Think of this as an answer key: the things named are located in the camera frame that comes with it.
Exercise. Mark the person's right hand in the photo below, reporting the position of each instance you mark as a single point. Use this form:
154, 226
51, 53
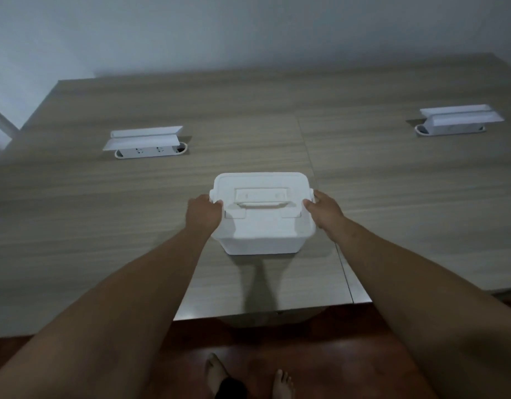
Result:
327, 212

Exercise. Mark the person's left hand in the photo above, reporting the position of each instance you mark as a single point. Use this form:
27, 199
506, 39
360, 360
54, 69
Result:
203, 216

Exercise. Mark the person's left thumb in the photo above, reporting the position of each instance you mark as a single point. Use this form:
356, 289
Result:
216, 205

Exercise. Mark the person's right thumb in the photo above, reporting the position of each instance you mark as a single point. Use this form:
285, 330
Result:
311, 205

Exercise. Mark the white plastic storage box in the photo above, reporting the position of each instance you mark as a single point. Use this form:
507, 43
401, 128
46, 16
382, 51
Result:
261, 213

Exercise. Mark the person's left forearm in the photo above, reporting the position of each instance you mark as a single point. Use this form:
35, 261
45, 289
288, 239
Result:
101, 311

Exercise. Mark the person's right forearm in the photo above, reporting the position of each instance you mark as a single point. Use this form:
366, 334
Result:
425, 311

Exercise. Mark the white pop-up power socket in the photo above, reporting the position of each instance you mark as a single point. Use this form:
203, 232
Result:
459, 119
145, 142

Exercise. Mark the person's left foot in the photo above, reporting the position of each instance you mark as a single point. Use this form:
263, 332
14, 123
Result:
216, 373

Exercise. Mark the person's foot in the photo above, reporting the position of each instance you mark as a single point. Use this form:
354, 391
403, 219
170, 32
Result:
282, 385
216, 373

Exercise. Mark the person's right foot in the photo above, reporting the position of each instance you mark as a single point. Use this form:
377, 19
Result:
282, 385

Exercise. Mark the white chair frame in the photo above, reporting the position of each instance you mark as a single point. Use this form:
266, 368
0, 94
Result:
2, 122

